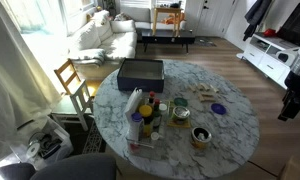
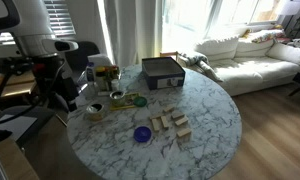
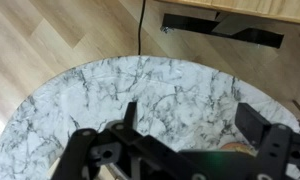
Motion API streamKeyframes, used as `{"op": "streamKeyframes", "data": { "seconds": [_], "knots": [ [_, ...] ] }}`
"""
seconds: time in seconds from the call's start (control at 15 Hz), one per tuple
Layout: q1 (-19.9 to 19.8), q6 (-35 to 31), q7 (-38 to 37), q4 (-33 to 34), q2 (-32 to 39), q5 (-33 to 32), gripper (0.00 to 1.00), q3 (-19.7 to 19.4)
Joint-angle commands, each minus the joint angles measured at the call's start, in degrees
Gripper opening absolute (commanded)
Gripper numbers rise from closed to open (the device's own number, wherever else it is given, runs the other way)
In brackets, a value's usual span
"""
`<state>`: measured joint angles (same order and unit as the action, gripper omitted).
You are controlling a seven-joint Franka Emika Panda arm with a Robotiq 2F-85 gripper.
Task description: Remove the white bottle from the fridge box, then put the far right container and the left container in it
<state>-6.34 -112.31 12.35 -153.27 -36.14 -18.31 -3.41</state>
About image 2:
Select blue round lid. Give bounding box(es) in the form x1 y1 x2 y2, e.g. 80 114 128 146
134 126 152 142

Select green round lid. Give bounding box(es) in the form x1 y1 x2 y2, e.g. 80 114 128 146
133 97 147 107

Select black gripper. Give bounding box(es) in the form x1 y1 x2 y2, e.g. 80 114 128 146
32 56 78 112

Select window blinds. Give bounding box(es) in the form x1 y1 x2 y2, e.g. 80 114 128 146
43 0 75 36

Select white sofa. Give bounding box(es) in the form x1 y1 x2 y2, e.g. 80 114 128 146
186 35 300 96

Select yellow label bottle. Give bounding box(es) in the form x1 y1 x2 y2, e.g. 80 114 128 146
95 66 107 91

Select green spice bottle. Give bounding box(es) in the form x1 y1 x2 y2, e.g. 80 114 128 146
110 65 120 79

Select dark blue open box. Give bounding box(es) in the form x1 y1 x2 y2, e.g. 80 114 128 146
142 57 185 90

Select wooden side desk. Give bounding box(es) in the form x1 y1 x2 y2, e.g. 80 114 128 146
0 71 36 98

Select grey throw blanket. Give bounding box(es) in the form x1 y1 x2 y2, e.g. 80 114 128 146
177 51 222 82

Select white cap bottle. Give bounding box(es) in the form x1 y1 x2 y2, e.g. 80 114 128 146
111 79 119 91

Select wooden block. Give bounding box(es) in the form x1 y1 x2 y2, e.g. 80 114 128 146
175 116 188 126
171 111 185 120
149 113 163 119
151 119 160 131
161 116 169 129
177 128 191 138
163 105 175 112

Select green can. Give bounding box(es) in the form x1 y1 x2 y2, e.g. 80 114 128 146
110 91 125 106

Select clear plastic fridge box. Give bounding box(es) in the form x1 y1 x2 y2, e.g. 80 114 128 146
78 62 120 93

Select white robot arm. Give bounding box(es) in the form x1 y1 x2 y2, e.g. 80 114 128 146
0 0 78 111

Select colourful cushion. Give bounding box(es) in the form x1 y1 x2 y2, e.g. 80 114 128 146
244 29 285 43

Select grey office chair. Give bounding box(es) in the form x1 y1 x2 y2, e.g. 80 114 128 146
0 107 55 146

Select white curtain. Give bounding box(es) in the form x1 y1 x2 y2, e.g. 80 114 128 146
98 0 163 67

